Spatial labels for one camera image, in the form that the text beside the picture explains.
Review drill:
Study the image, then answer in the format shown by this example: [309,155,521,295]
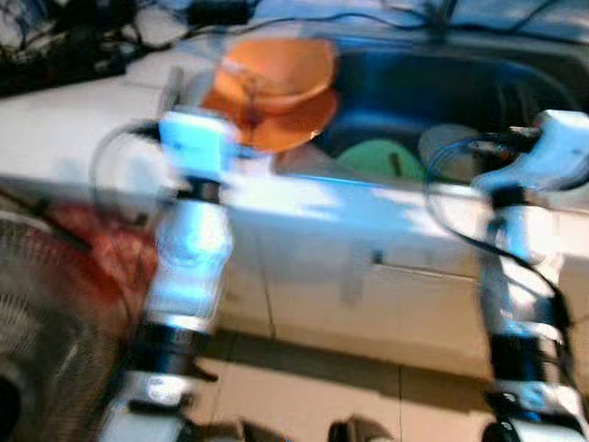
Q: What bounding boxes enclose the metal drawer handle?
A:
[371,249,479,282]

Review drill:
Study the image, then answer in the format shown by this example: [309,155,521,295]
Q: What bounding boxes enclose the flat black power adapter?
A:
[184,0,254,27]

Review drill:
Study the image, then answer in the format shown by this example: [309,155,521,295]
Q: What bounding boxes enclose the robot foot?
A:
[207,419,277,442]
[327,414,397,442]

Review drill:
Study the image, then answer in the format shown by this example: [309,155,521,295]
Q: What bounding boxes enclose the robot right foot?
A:
[327,414,397,442]

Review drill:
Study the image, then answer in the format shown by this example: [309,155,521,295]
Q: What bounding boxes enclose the white plate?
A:
[419,124,489,180]

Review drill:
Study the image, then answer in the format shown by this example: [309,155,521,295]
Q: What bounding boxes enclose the dark metal faucet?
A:
[428,0,461,42]

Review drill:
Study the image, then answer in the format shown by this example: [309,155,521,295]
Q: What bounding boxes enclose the orange plastic bowl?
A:
[221,37,340,116]

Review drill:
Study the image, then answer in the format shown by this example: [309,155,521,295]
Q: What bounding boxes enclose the white kitchen cabinet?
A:
[212,198,589,378]

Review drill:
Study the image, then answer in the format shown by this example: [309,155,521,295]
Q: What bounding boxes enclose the stainless steel sink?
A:
[304,41,589,199]

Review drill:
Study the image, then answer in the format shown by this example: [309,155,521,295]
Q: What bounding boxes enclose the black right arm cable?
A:
[423,138,572,314]

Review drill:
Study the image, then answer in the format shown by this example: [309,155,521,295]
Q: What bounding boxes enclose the orange plastic plate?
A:
[201,83,340,153]

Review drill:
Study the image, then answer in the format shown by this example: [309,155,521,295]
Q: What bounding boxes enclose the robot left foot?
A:
[207,419,277,442]

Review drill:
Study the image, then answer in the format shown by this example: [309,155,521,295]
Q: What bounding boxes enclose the green plate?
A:
[336,138,426,180]

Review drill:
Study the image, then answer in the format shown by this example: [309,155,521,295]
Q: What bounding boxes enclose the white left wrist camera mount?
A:
[158,106,242,185]

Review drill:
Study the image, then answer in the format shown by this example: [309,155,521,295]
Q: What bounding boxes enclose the red plastic bag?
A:
[46,203,157,305]

